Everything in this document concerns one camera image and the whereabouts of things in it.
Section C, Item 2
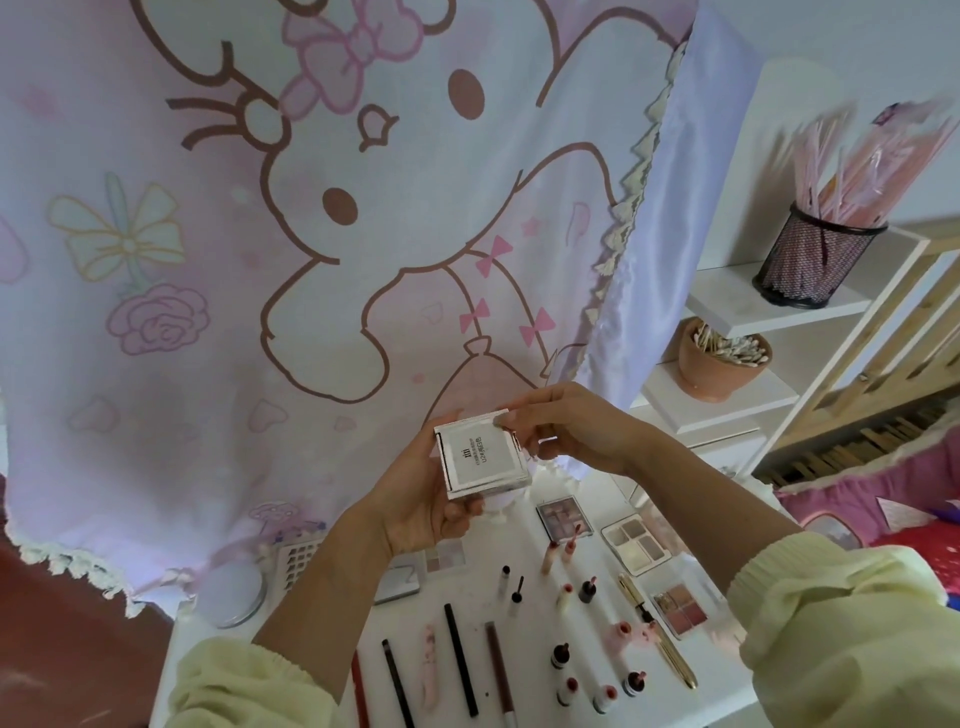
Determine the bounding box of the white shelf unit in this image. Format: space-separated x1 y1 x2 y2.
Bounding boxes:
630 60 960 479

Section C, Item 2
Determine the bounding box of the red lip pencil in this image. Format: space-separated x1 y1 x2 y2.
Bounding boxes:
351 649 372 728

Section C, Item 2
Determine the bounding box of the dark brown eyeshadow palette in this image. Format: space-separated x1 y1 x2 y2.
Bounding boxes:
537 496 594 545

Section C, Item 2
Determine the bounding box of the person's right hand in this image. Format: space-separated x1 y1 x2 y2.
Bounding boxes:
495 379 662 479

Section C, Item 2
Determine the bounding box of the tan eyeshadow palette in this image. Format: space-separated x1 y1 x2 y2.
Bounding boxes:
600 502 689 579

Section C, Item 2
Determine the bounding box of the person's left forearm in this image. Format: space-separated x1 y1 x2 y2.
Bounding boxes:
165 510 399 728

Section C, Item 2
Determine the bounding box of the terracotta pot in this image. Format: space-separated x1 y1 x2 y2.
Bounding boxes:
675 315 774 404

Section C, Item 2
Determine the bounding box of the clear eyeshadow palette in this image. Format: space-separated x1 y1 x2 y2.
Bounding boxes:
424 540 467 575

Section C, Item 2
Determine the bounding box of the bunch of pink sticks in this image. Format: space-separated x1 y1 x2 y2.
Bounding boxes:
787 97 960 230

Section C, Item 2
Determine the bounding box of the small brown quad eyeshadow palette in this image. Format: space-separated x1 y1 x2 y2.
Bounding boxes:
652 582 710 638

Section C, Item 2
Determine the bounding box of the white square compact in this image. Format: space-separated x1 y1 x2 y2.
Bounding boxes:
433 408 534 501

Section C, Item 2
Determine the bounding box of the red shiny packet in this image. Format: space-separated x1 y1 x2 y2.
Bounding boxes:
877 522 960 602

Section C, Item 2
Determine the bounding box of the person's left hand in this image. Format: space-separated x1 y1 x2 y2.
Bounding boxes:
360 427 489 557

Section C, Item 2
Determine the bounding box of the lavender rectangular palette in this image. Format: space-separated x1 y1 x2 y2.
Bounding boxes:
372 562 425 605

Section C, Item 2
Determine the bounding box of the round silver compact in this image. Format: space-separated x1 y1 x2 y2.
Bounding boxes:
195 559 267 629

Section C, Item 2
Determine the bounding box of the pink cushion compact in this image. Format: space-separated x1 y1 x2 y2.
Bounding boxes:
802 510 864 549

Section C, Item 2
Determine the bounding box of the white false eyelash tray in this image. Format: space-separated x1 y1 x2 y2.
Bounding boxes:
270 525 329 594

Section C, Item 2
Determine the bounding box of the bunch of cotton swabs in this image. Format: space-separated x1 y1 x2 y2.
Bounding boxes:
690 322 770 369

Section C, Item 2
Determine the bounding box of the pink cartoon print cloth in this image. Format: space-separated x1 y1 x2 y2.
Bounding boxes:
0 0 759 617

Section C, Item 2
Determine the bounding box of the reddish brown door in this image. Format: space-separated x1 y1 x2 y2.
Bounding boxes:
0 480 174 728

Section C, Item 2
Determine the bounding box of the white table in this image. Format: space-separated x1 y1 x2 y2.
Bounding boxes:
150 465 767 728

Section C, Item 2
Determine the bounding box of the small white bow-handle drawer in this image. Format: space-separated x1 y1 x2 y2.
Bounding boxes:
690 427 770 479

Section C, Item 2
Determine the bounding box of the person's right forearm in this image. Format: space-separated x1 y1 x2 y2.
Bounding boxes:
630 435 960 728

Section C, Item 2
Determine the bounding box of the wooden bed frame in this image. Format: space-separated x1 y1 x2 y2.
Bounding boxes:
750 217 960 482

